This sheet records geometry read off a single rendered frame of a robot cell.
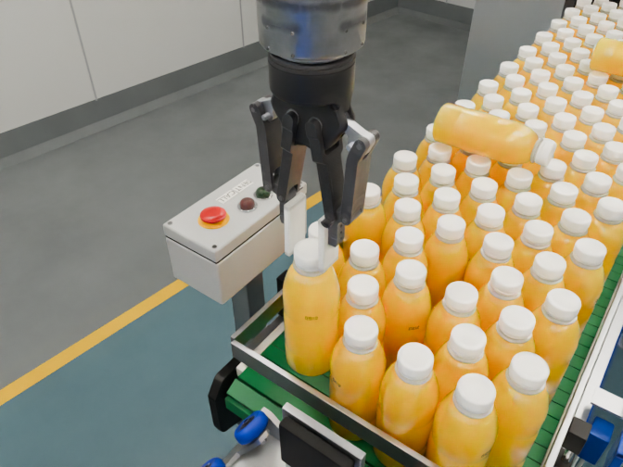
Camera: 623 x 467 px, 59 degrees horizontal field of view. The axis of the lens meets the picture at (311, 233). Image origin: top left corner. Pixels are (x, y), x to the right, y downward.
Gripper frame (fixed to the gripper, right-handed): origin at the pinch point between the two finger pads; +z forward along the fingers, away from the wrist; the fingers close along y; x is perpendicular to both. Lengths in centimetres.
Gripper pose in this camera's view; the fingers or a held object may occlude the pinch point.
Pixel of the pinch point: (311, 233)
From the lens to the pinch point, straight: 59.1
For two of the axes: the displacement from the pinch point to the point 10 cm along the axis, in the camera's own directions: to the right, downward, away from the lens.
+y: 8.1, 3.7, -4.6
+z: 0.0, 7.8, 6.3
